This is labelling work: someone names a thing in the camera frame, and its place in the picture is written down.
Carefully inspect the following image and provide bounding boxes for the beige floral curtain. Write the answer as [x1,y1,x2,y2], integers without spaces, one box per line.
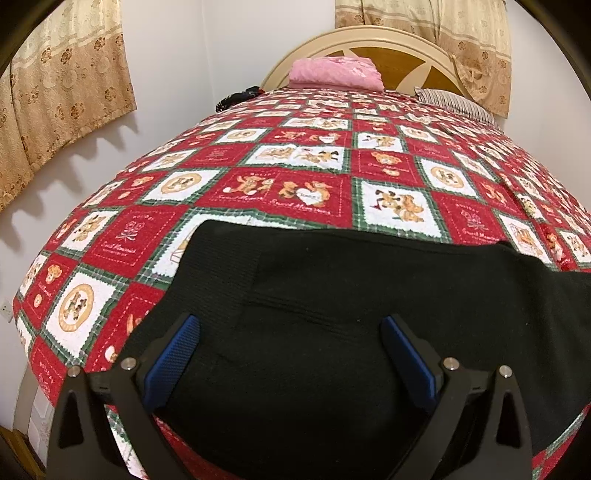
[0,0,138,213]
[335,0,513,118]

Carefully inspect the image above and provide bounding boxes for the white mattress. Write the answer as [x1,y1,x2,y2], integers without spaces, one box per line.
[15,369,61,460]

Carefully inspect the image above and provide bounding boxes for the striped pillow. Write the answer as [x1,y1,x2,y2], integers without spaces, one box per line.
[414,87,502,130]

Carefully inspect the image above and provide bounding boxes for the cream wooden headboard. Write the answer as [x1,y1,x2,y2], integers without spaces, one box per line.
[261,25,481,109]

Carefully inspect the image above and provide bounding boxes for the pink pillow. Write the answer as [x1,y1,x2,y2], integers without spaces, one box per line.
[288,56,384,92]

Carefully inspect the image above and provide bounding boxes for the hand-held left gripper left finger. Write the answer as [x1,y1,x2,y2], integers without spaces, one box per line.
[46,313,202,480]

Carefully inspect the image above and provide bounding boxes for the red printed patchwork bedspread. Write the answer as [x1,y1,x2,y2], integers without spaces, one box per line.
[13,87,591,480]

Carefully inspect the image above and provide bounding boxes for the brown wooden cabinet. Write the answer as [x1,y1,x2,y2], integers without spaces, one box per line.
[0,425,47,480]

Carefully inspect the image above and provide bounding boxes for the black pants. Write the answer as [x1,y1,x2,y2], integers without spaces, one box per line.
[107,220,591,480]

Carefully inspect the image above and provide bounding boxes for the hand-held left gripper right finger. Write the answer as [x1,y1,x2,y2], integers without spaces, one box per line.
[379,315,536,480]

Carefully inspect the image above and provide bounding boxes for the dark patterned cloth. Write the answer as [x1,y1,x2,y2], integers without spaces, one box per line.
[215,85,265,113]

